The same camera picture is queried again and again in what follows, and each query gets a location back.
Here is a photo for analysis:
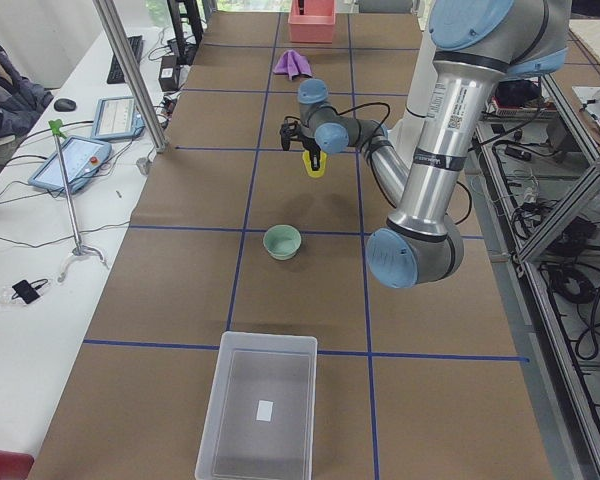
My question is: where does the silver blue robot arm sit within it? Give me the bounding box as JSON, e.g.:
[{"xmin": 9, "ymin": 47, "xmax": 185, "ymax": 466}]
[{"xmin": 280, "ymin": 1, "xmax": 571, "ymax": 288}]

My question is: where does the black computer mouse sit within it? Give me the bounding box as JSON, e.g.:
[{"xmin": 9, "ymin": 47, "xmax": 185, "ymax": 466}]
[{"xmin": 53, "ymin": 98, "xmax": 77, "ymax": 112}]

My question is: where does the aluminium frame rack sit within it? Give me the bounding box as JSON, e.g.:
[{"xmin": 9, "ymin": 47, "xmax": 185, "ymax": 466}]
[{"xmin": 472, "ymin": 29, "xmax": 600, "ymax": 480}]

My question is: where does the blue teach pendant far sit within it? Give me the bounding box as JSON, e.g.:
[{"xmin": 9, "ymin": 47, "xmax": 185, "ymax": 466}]
[{"xmin": 91, "ymin": 96, "xmax": 145, "ymax": 141}]

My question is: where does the black keyboard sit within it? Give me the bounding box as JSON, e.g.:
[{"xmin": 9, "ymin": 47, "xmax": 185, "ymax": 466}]
[{"xmin": 106, "ymin": 34, "xmax": 145, "ymax": 85}]

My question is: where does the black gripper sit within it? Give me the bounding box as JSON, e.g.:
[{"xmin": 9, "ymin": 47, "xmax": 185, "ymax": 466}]
[{"xmin": 279, "ymin": 117, "xmax": 323, "ymax": 172}]

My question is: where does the purple cloth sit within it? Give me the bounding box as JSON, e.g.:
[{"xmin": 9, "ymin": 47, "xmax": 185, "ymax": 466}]
[{"xmin": 273, "ymin": 50, "xmax": 313, "ymax": 81}]

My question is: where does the small metal cylinder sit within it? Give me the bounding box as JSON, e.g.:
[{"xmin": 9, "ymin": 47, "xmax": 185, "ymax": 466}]
[{"xmin": 136, "ymin": 158, "xmax": 151, "ymax": 175}]

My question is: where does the metal stand with green clip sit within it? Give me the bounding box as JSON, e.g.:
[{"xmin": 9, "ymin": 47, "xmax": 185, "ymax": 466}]
[{"xmin": 49, "ymin": 119, "xmax": 109, "ymax": 283}]

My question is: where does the green ceramic bowl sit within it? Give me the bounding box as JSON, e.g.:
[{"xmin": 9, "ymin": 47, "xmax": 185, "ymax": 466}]
[{"xmin": 263, "ymin": 224, "xmax": 302, "ymax": 261}]

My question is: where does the person in blue jacket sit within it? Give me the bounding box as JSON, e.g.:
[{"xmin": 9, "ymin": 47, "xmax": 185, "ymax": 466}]
[{"xmin": 0, "ymin": 45, "xmax": 53, "ymax": 164}]

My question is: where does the black power adapter box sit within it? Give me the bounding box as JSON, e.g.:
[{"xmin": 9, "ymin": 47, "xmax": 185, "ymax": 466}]
[{"xmin": 158, "ymin": 55, "xmax": 181, "ymax": 92}]

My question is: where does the blue teach pendant near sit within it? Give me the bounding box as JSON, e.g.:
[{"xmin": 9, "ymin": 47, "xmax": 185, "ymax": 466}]
[{"xmin": 28, "ymin": 136, "xmax": 112, "ymax": 193}]

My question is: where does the small black device with cable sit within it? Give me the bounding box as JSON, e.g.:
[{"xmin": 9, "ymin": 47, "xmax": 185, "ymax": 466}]
[{"xmin": 11, "ymin": 279, "xmax": 49, "ymax": 305}]

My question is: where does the pink plastic bin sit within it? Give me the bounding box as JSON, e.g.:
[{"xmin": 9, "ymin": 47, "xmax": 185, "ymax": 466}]
[{"xmin": 287, "ymin": 0, "xmax": 336, "ymax": 44}]

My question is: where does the blue teach pendant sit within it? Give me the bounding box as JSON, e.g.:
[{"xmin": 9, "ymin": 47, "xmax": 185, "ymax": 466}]
[
  {"xmin": 28, "ymin": 136, "xmax": 112, "ymax": 193},
  {"xmin": 91, "ymin": 96, "xmax": 145, "ymax": 141}
]

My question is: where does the red object at corner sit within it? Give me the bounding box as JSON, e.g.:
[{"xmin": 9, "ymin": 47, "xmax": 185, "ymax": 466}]
[{"xmin": 0, "ymin": 450, "xmax": 34, "ymax": 479}]

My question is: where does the white label in box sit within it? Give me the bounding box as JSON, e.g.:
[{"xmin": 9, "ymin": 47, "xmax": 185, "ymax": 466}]
[{"xmin": 256, "ymin": 400, "xmax": 274, "ymax": 422}]

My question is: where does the clear plastic storage box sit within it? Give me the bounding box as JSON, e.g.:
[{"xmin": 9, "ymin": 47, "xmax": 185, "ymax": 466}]
[{"xmin": 194, "ymin": 331, "xmax": 318, "ymax": 479}]

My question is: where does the yellow plastic cup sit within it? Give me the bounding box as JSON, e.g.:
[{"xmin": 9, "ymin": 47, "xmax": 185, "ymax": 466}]
[{"xmin": 302, "ymin": 150, "xmax": 328, "ymax": 179}]

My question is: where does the aluminium frame post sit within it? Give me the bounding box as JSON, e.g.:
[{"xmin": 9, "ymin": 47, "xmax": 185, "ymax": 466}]
[{"xmin": 93, "ymin": 0, "xmax": 168, "ymax": 154}]

